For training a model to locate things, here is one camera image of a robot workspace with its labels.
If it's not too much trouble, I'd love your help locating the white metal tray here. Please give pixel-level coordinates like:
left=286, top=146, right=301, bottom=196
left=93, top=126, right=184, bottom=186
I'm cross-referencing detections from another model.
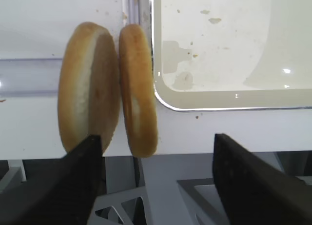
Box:
left=150, top=0, right=312, bottom=111

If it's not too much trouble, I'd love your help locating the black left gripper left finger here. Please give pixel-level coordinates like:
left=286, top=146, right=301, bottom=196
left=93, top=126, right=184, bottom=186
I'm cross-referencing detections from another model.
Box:
left=0, top=135, right=101, bottom=225

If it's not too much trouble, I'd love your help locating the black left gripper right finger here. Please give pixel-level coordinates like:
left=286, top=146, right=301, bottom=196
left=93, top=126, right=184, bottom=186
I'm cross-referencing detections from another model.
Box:
left=213, top=134, right=312, bottom=225

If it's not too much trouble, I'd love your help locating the lower left clear holder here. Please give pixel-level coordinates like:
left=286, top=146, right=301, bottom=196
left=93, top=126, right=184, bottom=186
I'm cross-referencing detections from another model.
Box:
left=0, top=58, right=62, bottom=98

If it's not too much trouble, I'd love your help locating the left long clear rail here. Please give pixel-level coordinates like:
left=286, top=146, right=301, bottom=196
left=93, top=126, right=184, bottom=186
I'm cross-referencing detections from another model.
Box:
left=121, top=0, right=153, bottom=30

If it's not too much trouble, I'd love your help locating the bun slice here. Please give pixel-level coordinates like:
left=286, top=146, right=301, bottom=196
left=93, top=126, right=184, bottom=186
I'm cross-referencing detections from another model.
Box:
left=58, top=22, right=121, bottom=152
left=119, top=24, right=158, bottom=158

